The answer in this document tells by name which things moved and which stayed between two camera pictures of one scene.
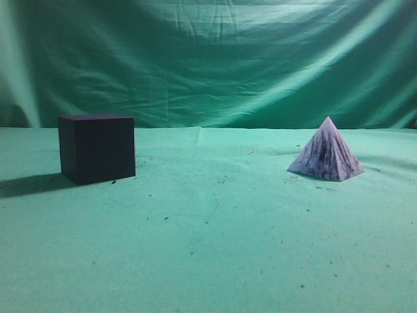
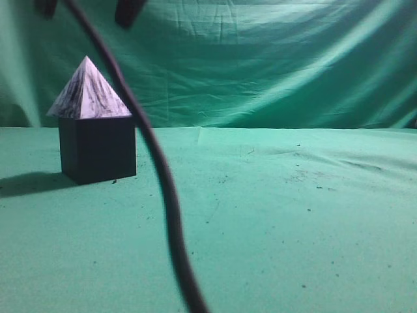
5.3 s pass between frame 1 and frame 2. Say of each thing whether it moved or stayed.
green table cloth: stayed
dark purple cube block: stayed
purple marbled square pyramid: moved
